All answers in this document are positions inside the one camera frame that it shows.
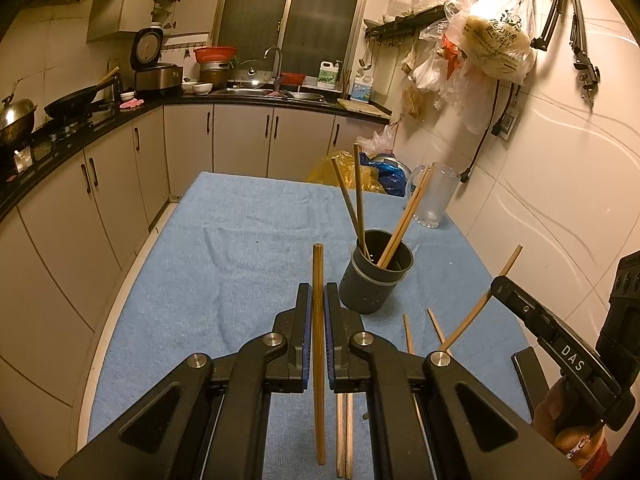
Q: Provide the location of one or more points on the clear plastic bag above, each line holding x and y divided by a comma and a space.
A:
377, 142

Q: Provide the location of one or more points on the black wok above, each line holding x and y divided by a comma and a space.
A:
70, 102

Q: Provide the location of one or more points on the clear glass mug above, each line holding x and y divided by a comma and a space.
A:
435, 200

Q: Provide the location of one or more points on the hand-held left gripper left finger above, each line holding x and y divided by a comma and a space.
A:
302, 355

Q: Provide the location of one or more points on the person's right hand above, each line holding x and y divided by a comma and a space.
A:
547, 410

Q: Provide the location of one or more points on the cream lower kitchen cabinets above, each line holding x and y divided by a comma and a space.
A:
185, 140

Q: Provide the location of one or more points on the red plastic basin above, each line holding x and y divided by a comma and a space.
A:
215, 54

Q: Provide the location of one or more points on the gas stove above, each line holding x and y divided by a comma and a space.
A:
75, 127

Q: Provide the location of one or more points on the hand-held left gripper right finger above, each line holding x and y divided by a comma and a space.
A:
332, 355

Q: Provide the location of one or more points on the yellow plastic bag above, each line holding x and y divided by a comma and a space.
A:
345, 170

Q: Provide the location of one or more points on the black wall shelf rack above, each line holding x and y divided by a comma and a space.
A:
405, 20

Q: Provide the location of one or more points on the steel kitchen sink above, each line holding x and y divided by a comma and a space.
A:
260, 93

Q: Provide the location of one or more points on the chrome kitchen faucet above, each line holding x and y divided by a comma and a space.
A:
272, 52

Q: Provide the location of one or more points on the hanging bag of dried goods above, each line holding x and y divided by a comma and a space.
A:
415, 95

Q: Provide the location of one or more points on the lidded steel cooking pot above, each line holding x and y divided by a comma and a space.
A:
17, 120

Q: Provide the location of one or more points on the wall power outlet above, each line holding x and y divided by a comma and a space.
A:
506, 125

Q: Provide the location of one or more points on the white plastic bag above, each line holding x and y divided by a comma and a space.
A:
500, 40

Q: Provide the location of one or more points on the blue tablecloth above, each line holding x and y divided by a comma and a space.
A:
225, 260

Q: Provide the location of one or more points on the wooden spatula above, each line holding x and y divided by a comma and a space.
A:
109, 77

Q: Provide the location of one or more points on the white bowl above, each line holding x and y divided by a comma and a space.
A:
197, 88

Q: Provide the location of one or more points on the green label detergent bottle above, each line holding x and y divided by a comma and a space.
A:
328, 77

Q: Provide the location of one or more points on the small red bowl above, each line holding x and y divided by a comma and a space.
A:
293, 79

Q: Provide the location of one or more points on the cream upper kitchen cabinets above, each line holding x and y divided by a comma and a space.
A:
125, 10

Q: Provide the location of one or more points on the kitchen window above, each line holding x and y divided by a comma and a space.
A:
300, 20

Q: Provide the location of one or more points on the wooden cutting board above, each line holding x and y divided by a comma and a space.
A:
362, 106

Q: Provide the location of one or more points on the silver rice cooker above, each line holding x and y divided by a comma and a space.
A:
155, 75

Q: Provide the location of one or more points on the blue plastic bag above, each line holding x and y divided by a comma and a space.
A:
392, 177

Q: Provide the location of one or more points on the hanging metal ladle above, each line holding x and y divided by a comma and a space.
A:
365, 62

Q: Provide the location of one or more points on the glass pot lid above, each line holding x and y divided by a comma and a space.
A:
252, 75

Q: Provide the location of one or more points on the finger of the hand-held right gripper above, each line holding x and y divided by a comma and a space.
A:
560, 340

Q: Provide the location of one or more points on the cream kitchen cabinets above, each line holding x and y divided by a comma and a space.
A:
185, 140
125, 10

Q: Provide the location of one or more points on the pink cloth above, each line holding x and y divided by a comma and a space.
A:
131, 103

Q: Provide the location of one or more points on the dark grey utensil holder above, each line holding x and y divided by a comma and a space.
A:
370, 290

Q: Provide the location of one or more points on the black kitchen countertop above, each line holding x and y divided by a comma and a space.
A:
225, 100

